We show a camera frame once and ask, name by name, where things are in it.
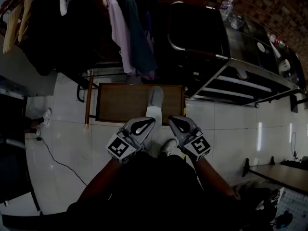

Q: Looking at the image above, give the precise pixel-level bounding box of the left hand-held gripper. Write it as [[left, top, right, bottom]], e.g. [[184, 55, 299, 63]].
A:
[[105, 116, 156, 164]]

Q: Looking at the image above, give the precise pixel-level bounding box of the black garment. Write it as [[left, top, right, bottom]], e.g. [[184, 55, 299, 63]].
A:
[[18, 0, 116, 77]]

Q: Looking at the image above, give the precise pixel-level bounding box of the black clothes rack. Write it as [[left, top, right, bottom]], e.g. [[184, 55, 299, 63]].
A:
[[76, 61, 126, 103]]

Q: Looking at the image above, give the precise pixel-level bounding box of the person's right forearm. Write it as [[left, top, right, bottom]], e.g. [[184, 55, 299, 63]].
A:
[[193, 159, 241, 200]]

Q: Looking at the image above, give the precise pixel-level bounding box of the white plastic item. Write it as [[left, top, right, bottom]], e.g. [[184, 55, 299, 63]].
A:
[[279, 59, 291, 72]]

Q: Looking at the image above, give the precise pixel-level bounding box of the black metal stand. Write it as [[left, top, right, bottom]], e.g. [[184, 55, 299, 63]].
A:
[[289, 94, 308, 113]]

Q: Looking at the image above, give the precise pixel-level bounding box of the pale lavender garment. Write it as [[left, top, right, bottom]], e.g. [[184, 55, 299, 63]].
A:
[[102, 0, 159, 80]]

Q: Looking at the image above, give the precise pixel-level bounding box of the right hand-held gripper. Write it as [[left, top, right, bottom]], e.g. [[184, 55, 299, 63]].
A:
[[167, 115, 212, 163]]

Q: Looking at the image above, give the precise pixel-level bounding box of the black bag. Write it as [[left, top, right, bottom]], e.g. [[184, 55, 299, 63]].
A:
[[235, 183, 278, 226]]

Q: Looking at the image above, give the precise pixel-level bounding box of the clear glass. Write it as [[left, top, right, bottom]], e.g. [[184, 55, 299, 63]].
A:
[[228, 13, 242, 30]]

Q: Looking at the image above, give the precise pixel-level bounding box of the beige garment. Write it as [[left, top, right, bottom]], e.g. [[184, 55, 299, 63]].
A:
[[2, 6, 22, 54], [18, 0, 32, 43]]

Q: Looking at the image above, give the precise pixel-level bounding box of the clear water bottle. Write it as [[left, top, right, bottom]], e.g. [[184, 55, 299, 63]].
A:
[[219, 0, 235, 21]]

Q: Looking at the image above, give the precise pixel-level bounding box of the low brown wooden table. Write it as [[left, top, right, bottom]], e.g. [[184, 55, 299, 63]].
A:
[[95, 82, 185, 127]]

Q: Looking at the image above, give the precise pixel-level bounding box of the dark blue garment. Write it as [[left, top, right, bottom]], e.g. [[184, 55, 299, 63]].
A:
[[115, 0, 158, 75]]

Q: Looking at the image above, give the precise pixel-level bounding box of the person's left forearm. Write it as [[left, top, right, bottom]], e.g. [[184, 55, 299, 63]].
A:
[[77, 159, 124, 202]]

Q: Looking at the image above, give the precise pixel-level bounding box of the white hanger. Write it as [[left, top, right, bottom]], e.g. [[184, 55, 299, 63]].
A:
[[59, 0, 73, 17]]

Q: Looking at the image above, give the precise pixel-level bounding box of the grey quilted slipper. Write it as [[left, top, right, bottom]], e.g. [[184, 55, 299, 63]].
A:
[[145, 86, 165, 129]]

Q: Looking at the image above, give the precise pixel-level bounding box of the blue perforated mat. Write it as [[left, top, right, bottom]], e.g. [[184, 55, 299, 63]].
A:
[[273, 188, 308, 231]]

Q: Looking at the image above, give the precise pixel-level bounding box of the black floor cable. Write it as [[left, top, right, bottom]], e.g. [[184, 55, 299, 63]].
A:
[[35, 136, 89, 186]]

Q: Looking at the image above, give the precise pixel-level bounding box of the person's black clothing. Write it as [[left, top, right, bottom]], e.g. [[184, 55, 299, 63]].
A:
[[66, 152, 241, 231]]

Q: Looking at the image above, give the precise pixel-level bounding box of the red-capped bottle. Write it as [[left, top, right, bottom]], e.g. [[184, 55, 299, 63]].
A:
[[269, 34, 286, 48]]

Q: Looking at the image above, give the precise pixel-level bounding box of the white long-handled utensil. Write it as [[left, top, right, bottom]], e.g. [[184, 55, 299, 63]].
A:
[[269, 41, 282, 59]]

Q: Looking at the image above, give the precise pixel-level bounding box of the wooden post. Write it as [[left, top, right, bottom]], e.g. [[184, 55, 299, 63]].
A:
[[84, 70, 95, 129]]

